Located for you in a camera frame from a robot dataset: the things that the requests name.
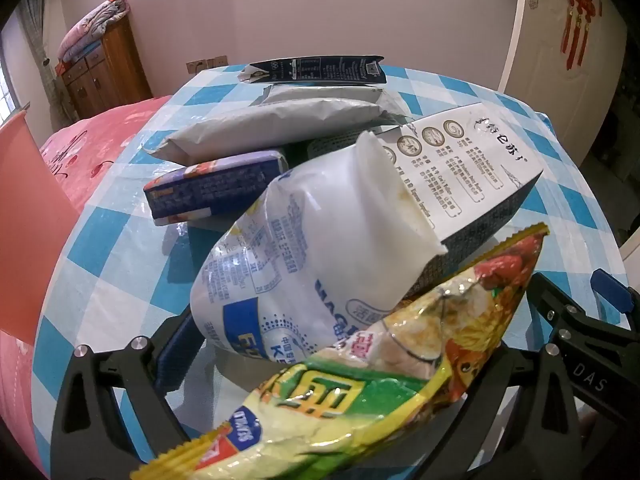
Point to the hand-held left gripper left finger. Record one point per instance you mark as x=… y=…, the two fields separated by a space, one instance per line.
x=175 y=355

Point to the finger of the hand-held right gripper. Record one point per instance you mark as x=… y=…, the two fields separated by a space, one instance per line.
x=550 y=300
x=617 y=295

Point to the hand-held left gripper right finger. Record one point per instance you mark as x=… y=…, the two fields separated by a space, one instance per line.
x=550 y=385

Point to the white blue milk pouch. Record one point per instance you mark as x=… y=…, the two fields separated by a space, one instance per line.
x=310 y=240

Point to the yellow green noodle packet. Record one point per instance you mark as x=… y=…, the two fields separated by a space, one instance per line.
x=350 y=400

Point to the white wipes pack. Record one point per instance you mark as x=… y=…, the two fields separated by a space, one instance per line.
x=265 y=125

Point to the grey white plastic pack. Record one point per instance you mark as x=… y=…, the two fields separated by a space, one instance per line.
x=330 y=92

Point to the dark blue milk carton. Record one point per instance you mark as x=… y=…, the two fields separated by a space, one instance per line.
x=320 y=67

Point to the blue checked tablecloth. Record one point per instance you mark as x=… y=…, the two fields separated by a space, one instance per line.
x=115 y=240

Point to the white printed carton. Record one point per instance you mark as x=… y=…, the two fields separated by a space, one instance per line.
x=465 y=160

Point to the blue orange tissue packet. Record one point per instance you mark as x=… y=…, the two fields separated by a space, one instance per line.
x=210 y=185

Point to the orange board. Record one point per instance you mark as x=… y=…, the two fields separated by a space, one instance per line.
x=30 y=220

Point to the white door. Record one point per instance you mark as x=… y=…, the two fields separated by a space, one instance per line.
x=555 y=80

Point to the pink blanket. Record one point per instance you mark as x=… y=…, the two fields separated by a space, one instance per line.
x=95 y=140

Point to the red hanging decoration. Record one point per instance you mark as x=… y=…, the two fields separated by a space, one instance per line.
x=580 y=15

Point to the wooden cabinet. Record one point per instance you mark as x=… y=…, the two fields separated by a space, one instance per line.
x=112 y=72

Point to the window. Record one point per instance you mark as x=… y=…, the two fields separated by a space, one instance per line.
x=7 y=80

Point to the grey curtain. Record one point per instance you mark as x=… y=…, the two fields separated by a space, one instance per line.
x=42 y=45

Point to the folded floral quilt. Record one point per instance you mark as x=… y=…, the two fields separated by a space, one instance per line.
x=92 y=25

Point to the wall socket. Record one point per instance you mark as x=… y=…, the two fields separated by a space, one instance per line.
x=205 y=65

